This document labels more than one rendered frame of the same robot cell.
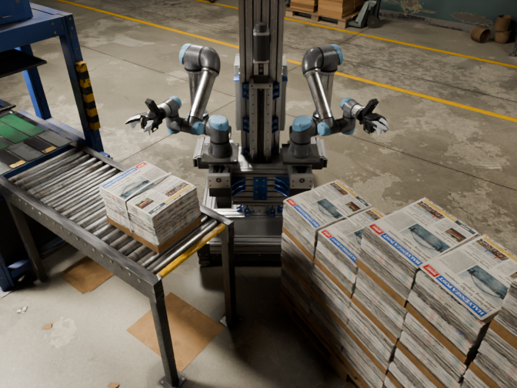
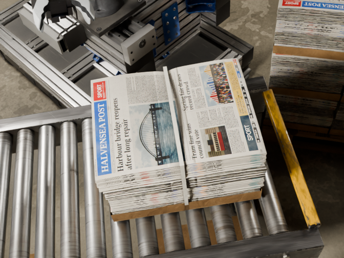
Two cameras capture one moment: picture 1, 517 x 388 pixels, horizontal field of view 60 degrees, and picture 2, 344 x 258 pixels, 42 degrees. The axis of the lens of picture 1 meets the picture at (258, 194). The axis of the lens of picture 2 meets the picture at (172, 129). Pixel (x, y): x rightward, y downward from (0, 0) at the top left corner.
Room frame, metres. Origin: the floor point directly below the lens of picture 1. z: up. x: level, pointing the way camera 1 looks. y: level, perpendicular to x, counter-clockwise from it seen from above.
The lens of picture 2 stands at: (1.25, 0.92, 1.85)
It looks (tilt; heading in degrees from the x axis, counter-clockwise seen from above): 54 degrees down; 321
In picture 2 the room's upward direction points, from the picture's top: 8 degrees counter-clockwise
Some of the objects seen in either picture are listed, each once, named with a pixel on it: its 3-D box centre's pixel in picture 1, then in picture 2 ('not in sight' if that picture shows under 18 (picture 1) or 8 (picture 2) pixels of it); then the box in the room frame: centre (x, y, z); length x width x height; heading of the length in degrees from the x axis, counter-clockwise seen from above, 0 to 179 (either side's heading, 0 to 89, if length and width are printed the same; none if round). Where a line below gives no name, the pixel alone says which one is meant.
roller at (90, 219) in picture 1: (114, 205); (69, 191); (1.91, 0.78, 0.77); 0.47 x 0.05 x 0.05; 143
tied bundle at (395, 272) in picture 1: (415, 250); not in sight; (1.40, -0.67, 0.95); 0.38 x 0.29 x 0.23; 122
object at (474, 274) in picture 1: (483, 272); not in sight; (1.16, -0.83, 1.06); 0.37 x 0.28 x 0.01; 120
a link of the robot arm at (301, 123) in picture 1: (302, 128); not in sight; (2.41, -0.26, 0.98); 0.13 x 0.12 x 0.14; 116
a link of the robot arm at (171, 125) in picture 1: (175, 123); not in sight; (2.22, 0.46, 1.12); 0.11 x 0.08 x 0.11; 64
